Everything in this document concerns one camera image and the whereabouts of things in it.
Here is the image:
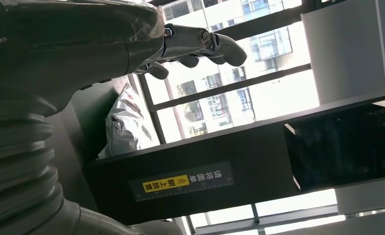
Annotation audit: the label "black inbound scanning machine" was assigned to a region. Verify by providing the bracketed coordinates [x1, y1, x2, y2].
[46, 86, 385, 228]

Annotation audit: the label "pale building outside window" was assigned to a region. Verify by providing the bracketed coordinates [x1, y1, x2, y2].
[161, 0, 310, 137]

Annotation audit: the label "dark green table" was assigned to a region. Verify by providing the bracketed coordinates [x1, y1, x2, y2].
[71, 76, 128, 163]

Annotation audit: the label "white poly parcel, red stripes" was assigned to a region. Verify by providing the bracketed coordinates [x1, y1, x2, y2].
[96, 82, 161, 160]

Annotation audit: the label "dark window frame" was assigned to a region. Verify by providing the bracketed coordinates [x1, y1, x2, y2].
[127, 0, 385, 235]

